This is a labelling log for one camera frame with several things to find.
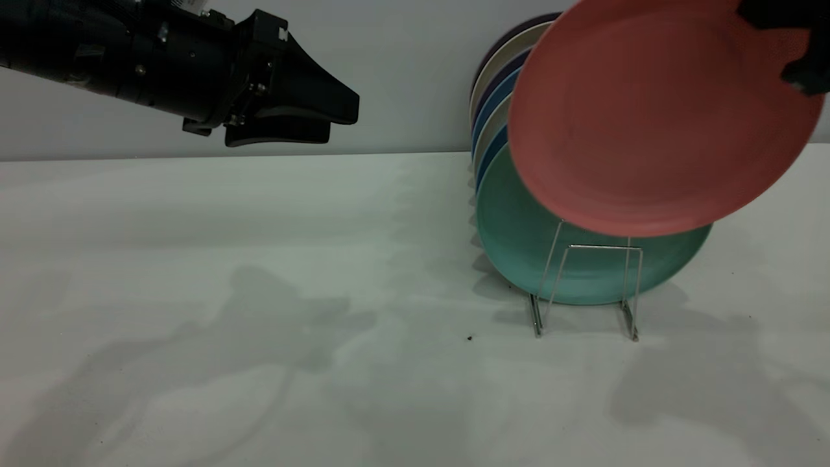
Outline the silver wire plate rack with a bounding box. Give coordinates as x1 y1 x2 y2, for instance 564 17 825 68
528 221 644 342

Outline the blue round plate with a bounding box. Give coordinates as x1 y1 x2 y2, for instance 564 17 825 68
475 125 510 195
471 67 523 155

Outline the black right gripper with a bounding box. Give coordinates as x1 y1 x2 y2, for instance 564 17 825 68
738 0 830 97

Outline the dark purple round plate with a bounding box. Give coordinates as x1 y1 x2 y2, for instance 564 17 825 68
471 49 532 125
471 12 562 98

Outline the pink round plate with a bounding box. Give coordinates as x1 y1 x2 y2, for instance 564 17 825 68
508 0 825 237

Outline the beige round plate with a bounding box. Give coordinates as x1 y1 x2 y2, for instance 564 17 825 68
472 94 514 177
469 21 552 121

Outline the green round plate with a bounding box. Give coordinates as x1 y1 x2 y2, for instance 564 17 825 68
475 144 713 306

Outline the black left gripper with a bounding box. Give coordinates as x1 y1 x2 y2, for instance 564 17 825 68
139 9 360 147

